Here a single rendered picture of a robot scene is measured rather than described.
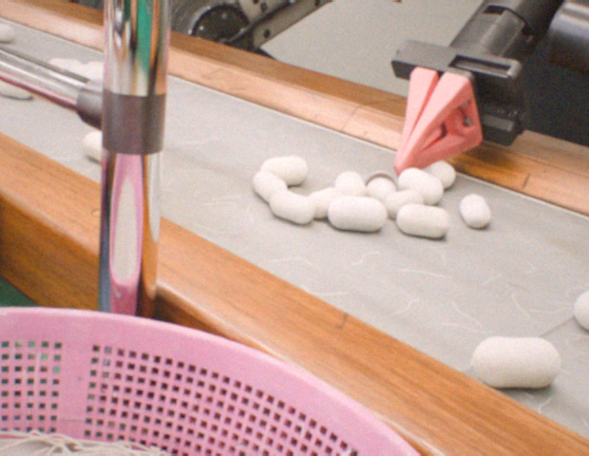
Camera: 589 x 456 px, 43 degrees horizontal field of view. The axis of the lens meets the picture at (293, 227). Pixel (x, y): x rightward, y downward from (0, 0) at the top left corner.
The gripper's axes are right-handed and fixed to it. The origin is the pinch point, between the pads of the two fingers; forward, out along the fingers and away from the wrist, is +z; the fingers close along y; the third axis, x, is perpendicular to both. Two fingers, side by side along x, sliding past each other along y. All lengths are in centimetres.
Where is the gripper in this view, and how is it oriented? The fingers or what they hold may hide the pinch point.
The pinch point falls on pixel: (404, 164)
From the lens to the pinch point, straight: 55.9
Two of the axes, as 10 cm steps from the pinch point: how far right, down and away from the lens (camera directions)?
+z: -5.9, 7.4, -3.2
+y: 7.3, 3.2, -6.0
